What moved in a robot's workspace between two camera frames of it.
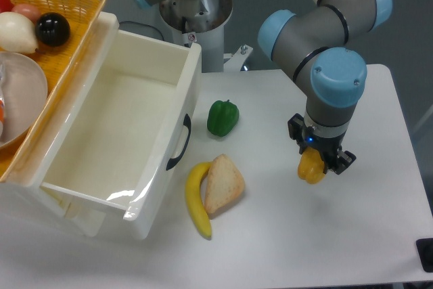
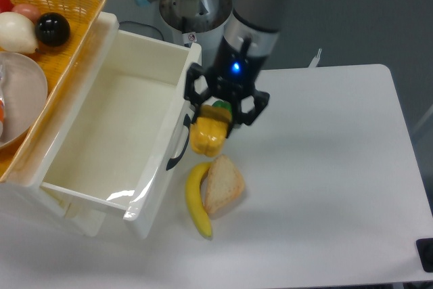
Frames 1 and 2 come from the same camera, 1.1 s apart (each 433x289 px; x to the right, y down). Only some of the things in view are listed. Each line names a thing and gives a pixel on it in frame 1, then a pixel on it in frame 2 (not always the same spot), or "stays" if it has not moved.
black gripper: x=327 y=147 → x=235 y=70
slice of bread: x=223 y=183 stays
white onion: x=17 y=34 stays
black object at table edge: x=425 y=248 stays
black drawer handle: x=172 y=162 stays
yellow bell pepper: x=310 y=166 → x=208 y=130
